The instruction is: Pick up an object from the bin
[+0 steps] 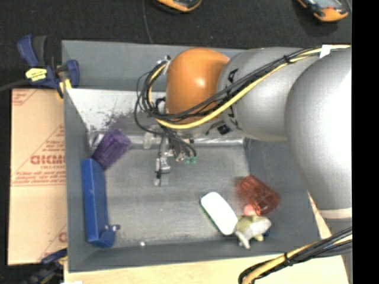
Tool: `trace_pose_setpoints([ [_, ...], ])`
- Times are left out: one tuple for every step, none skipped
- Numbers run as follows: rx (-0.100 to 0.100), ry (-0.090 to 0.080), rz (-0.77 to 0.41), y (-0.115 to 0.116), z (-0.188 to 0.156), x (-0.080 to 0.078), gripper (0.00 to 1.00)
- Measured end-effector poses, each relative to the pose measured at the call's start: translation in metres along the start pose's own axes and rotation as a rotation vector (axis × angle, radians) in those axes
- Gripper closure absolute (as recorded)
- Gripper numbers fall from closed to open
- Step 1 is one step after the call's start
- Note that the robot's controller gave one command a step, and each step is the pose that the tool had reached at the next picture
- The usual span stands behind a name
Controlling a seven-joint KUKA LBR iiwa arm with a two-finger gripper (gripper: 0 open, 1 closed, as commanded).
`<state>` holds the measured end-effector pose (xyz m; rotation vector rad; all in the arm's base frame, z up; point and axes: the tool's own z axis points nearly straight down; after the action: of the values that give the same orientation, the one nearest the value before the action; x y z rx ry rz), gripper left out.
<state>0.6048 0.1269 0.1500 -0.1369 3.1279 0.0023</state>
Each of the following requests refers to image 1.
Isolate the clear plastic bottle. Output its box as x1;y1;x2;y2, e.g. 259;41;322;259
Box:
88;130;162;151

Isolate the grey metal bin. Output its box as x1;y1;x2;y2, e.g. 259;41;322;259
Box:
61;39;330;272

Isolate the purple translucent cup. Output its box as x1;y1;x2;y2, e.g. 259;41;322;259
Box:
91;128;133;170

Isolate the blue long flat block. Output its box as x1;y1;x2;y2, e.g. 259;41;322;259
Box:
80;157;121;249

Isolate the white and green oval sponge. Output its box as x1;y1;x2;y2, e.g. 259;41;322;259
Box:
200;191;239;236

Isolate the red translucent cup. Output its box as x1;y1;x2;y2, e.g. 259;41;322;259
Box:
235;175;281;217

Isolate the grey and green toy animal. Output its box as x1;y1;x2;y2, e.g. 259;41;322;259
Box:
233;204;273;250

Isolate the brown cardboard board, red print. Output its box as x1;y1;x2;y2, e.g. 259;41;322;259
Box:
7;88;69;266

